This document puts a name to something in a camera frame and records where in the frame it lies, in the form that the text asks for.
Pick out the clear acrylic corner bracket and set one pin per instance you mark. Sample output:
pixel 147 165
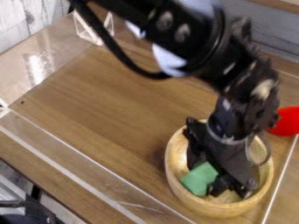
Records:
pixel 87 33

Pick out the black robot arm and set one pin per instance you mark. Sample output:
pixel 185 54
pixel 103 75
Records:
pixel 198 42

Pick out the red fuzzy ball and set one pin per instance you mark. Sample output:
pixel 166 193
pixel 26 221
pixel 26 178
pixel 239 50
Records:
pixel 288 124

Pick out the black device with cable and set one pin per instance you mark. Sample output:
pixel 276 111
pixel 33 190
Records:
pixel 26 211

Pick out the brown wooden bowl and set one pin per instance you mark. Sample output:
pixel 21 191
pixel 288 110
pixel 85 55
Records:
pixel 229 205

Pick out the green rectangular block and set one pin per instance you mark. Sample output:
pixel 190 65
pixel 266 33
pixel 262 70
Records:
pixel 198 179

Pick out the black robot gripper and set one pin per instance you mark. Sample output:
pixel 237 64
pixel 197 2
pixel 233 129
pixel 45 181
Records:
pixel 227 158

